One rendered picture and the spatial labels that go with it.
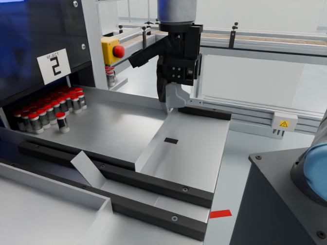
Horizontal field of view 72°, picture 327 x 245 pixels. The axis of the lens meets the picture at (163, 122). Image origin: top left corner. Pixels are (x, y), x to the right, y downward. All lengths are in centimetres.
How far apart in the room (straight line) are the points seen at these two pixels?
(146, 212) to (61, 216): 13
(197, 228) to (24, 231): 24
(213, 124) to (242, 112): 90
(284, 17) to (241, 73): 48
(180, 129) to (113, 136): 16
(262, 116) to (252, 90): 60
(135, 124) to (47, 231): 30
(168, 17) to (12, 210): 41
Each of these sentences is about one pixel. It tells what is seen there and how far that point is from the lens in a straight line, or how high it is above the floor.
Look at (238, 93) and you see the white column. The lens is 206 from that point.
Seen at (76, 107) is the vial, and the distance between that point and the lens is 64.
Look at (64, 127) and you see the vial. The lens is 57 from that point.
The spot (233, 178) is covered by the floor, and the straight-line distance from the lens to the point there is 172.
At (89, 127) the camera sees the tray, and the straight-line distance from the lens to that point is 58.
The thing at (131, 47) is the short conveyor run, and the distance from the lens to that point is 113.
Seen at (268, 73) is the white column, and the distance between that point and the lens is 200.
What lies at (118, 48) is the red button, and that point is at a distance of 75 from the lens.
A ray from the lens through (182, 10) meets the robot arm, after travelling 45.
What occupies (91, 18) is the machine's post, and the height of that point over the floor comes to 110.
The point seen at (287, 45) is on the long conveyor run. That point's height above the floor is 92.
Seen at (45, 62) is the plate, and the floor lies 103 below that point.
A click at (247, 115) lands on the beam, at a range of 149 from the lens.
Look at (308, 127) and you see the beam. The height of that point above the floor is 48.
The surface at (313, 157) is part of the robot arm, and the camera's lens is 38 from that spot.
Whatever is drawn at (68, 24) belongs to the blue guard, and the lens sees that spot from 62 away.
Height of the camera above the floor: 118
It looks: 32 degrees down
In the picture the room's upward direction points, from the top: straight up
